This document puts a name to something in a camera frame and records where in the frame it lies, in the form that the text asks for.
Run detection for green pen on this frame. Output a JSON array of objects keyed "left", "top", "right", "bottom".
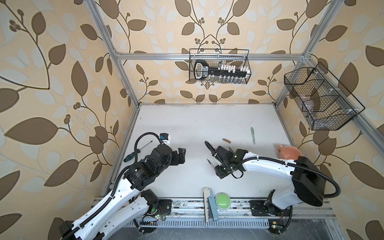
[{"left": 250, "top": 127, "right": 256, "bottom": 145}]

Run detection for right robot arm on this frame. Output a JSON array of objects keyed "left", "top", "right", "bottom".
[{"left": 205, "top": 141, "right": 341, "bottom": 217}]

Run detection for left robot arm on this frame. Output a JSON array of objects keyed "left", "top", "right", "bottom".
[{"left": 60, "top": 132, "right": 186, "bottom": 240}]

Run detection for green push button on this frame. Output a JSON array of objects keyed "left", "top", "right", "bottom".
[{"left": 215, "top": 193, "right": 231, "bottom": 211}]

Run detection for pink cup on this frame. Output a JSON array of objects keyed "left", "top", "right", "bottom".
[{"left": 277, "top": 145, "right": 303, "bottom": 160}]

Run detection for black tool in basket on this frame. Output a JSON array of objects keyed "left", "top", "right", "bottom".
[{"left": 192, "top": 60, "right": 251, "bottom": 80}]

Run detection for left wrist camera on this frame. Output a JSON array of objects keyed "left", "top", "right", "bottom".
[{"left": 160, "top": 133, "right": 171, "bottom": 147}]

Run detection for green handled screwdriver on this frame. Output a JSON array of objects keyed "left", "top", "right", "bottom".
[{"left": 123, "top": 141, "right": 153, "bottom": 163}]

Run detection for grey bracket tool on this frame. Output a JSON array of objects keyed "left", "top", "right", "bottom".
[{"left": 203, "top": 188, "right": 220, "bottom": 223}]

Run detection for rear wire basket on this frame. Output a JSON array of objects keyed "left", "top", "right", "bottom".
[{"left": 189, "top": 48, "right": 252, "bottom": 85}]

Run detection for side wire basket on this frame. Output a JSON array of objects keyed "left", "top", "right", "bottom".
[{"left": 284, "top": 62, "right": 366, "bottom": 131}]

